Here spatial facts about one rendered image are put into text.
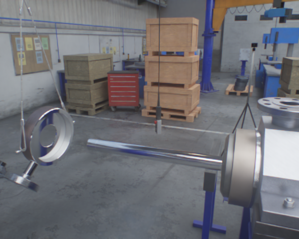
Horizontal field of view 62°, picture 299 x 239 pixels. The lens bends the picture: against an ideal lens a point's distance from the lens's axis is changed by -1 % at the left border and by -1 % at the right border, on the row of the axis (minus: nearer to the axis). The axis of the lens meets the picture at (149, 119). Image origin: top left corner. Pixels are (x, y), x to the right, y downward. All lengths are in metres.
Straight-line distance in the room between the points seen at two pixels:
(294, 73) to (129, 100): 3.46
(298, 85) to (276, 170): 4.40
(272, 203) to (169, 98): 4.57
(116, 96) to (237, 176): 5.04
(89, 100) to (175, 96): 1.98
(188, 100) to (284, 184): 4.36
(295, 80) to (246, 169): 4.36
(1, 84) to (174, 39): 3.89
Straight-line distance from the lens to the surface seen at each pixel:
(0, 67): 6.37
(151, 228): 2.54
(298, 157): 1.12
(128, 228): 2.54
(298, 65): 5.38
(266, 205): 1.03
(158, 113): 2.10
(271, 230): 1.05
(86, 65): 5.83
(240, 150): 1.15
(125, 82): 5.89
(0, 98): 6.38
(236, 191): 1.18
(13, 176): 1.57
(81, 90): 6.04
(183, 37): 5.32
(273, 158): 1.10
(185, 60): 5.26
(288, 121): 1.18
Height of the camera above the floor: 1.68
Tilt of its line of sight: 18 degrees down
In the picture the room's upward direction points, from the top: straight up
